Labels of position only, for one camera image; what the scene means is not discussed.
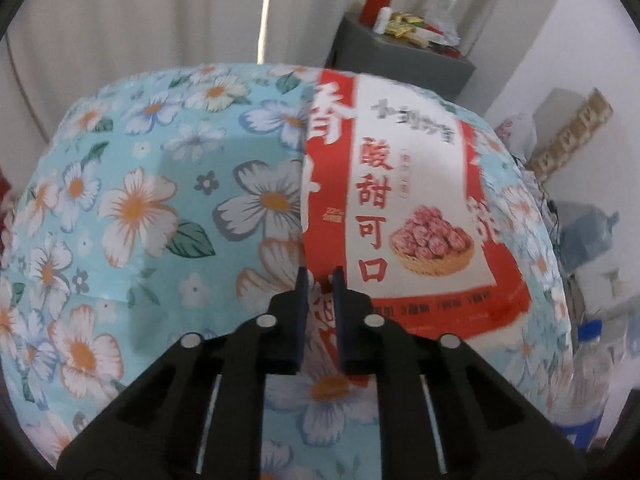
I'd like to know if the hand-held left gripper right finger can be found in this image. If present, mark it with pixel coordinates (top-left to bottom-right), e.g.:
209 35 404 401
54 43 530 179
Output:
331 266 586 480

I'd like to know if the red white snack bag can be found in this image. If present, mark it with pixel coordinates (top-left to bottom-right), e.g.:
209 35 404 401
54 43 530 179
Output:
300 67 531 356

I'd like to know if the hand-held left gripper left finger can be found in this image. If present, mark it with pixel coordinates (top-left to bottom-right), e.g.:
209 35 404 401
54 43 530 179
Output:
57 266 311 480

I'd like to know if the red thermos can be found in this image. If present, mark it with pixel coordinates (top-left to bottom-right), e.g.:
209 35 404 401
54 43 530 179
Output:
358 0 396 28

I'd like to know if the clear bottle with blue label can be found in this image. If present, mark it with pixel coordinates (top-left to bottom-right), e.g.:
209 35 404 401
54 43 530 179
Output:
552 317 621 456

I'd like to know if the white curtain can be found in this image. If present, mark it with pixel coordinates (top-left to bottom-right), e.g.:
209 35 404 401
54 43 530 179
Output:
0 0 571 146

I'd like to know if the tall tile-patterned box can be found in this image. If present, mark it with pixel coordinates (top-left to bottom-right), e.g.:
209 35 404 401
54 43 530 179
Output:
527 87 615 178

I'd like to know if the white plastic shopping bag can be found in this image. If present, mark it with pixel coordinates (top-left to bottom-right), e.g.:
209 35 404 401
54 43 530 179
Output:
492 112 538 161

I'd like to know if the large blue water jug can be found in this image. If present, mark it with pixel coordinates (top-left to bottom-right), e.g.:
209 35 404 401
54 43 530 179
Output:
557 207 621 276

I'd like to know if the blue floral blanket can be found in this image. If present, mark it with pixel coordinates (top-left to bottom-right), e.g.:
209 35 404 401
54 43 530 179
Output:
0 62 576 480

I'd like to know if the grey cabinet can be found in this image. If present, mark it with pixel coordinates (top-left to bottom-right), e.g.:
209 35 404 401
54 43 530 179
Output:
325 10 476 103

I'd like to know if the clear plastic bag with handles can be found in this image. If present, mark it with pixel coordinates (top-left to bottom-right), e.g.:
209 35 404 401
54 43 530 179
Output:
422 0 461 48

